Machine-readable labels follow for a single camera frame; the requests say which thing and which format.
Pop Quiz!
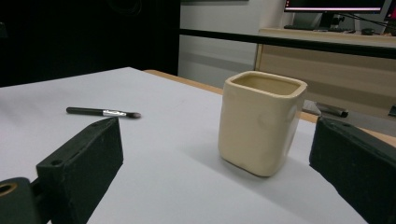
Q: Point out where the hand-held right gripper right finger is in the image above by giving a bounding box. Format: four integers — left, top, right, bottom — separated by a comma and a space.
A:
308, 115, 396, 224

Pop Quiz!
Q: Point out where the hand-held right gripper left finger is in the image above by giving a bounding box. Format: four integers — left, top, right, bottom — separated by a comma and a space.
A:
35, 117, 124, 224

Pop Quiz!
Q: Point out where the black makeup brush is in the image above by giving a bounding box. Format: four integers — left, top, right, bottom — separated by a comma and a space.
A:
65, 106, 142, 119

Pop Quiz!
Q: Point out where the cream square ceramic cup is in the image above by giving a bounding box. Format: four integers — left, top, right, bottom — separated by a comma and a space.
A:
218, 70, 308, 177

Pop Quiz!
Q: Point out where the wooden office desk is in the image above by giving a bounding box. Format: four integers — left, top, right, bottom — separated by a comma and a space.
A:
253, 27, 396, 120

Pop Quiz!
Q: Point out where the black curtain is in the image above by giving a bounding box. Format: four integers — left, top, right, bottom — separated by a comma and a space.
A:
0, 0, 181, 88

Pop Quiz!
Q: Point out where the black keyboard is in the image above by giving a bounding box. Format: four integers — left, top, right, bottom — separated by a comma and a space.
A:
283, 24, 356, 34

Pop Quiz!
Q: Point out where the computer monitor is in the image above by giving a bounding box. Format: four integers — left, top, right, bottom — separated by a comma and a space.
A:
283, 0, 393, 29

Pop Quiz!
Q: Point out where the black horizontal rail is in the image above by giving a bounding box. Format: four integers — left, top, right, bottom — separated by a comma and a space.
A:
178, 28, 396, 60

